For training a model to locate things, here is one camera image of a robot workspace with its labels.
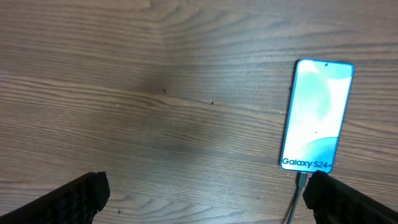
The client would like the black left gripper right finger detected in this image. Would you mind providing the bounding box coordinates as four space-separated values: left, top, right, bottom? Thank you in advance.
303 170 397 224

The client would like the blue Galaxy smartphone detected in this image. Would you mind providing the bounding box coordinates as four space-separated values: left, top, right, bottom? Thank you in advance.
279 58 354 173

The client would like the black USB charging cable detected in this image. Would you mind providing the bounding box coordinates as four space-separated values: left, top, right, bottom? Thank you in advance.
285 172 309 224

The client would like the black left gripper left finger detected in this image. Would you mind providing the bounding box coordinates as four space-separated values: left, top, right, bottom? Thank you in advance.
1 172 110 224

